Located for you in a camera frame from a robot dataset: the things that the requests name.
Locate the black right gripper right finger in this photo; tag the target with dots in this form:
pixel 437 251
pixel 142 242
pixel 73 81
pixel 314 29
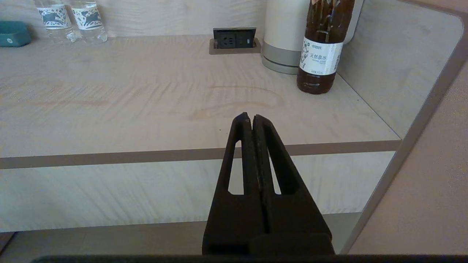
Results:
pixel 292 215

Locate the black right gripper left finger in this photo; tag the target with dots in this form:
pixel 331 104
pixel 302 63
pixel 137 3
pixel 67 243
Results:
pixel 234 215

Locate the grey kettle base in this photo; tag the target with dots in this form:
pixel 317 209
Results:
pixel 278 67

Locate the brown drink bottle white label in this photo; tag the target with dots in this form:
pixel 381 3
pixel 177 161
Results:
pixel 321 54

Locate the black pop-up power socket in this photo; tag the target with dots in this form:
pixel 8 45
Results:
pixel 234 39

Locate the white electric kettle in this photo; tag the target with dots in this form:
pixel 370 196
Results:
pixel 283 22

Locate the clear water bottle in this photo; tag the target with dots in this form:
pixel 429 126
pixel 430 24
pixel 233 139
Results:
pixel 87 18
pixel 55 18

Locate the small teal box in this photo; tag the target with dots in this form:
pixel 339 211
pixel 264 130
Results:
pixel 14 33

